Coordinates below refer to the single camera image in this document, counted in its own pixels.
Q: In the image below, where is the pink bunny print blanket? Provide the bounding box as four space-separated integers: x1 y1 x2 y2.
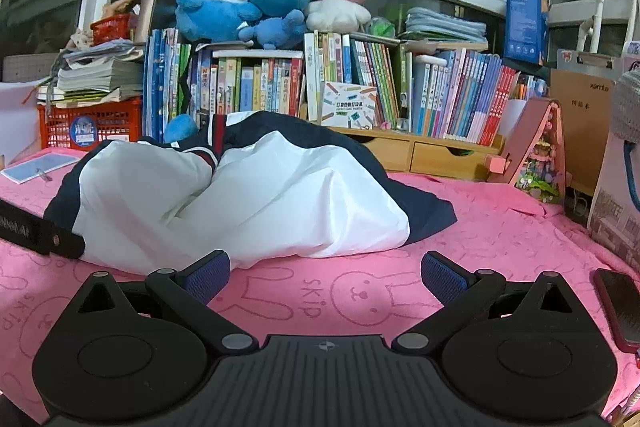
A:
0 147 640 427

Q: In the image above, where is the pink toy house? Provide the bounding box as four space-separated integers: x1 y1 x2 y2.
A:
486 97 569 206

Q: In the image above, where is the white tablet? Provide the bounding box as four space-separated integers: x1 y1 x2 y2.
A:
0 154 79 186

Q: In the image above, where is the brown cardboard panel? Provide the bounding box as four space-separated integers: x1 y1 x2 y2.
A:
134 0 177 44

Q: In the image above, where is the printed picture box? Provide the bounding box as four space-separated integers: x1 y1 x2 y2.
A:
587 134 640 269

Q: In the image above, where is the row of upright books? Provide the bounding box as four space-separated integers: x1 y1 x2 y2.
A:
142 27 551 148

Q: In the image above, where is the blue cardboard box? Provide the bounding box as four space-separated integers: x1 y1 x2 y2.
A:
504 0 550 66

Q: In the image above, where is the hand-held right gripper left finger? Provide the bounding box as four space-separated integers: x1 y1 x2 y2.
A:
65 251 256 355

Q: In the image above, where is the navy and white jacket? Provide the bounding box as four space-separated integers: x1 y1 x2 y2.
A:
45 111 458 275

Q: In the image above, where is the blue cord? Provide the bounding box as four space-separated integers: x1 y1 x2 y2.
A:
621 138 640 214

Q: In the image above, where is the red plastic crate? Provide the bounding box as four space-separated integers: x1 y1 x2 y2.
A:
37 97 146 152

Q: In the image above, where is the brown plush toy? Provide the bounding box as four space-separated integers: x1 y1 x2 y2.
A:
102 0 137 16

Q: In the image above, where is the white box with pencil print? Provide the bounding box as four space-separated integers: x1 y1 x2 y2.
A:
320 81 379 130

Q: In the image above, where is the small red basket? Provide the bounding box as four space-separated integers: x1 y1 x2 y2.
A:
90 13 139 46

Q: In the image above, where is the stack of papers and booklets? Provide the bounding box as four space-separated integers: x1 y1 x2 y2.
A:
37 38 147 108

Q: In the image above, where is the wooden drawer organizer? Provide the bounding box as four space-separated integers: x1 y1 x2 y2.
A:
320 126 506 180

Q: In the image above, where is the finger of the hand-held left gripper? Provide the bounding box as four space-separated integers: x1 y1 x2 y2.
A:
0 199 87 261

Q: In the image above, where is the white plastic pipe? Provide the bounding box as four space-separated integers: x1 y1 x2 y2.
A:
575 0 616 54

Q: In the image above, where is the blue round plush ball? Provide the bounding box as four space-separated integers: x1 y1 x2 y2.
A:
164 113 199 144

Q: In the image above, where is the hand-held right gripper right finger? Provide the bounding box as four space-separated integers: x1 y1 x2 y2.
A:
392 251 583 355

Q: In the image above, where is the white paper sheet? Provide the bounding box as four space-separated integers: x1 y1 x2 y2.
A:
0 81 42 164

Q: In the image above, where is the large blue plush toy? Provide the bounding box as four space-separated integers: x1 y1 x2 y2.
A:
174 0 263 44

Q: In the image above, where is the grey gridded cutting mat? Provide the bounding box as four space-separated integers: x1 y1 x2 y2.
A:
0 54 67 84

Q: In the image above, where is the grey knit object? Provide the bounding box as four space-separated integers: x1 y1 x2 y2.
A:
612 69 640 142

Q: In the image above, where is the smartphone in red case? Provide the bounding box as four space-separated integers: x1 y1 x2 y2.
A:
591 268 640 354

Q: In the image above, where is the stack of light blue folders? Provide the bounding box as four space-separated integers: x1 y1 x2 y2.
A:
404 7 489 44

